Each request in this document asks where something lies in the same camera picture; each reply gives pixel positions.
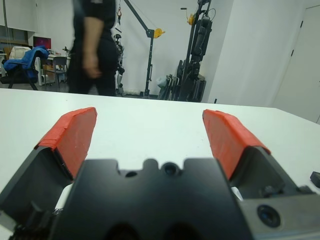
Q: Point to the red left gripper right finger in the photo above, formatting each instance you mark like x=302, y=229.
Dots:
x=230, y=140

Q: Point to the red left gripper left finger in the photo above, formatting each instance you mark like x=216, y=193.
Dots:
x=72, y=135

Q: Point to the black folded equipment pile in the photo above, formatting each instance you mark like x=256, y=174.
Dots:
x=190, y=85

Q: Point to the grey chair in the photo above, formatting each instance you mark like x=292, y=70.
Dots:
x=60, y=61

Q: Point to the person in black clothes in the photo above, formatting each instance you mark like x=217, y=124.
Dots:
x=105, y=62

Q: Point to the white office desk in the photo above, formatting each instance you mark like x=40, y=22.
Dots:
x=50, y=57

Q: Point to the black office chair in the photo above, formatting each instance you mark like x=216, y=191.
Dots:
x=17, y=75

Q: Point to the blue jacket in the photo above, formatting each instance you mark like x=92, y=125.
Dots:
x=27, y=58

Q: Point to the white plastic bag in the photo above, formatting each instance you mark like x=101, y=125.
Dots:
x=161, y=82

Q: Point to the white door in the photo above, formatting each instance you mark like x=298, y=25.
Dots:
x=300, y=75

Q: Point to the monitor with red screen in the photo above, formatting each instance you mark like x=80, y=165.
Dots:
x=42, y=42

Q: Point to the silver humanoid robot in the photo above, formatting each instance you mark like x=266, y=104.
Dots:
x=120, y=50

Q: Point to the white cloth bundle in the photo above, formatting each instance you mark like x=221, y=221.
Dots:
x=18, y=52

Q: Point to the tall black hoist stand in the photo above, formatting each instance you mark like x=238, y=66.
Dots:
x=200, y=37

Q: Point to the black gantry crane frame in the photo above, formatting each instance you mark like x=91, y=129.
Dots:
x=150, y=62

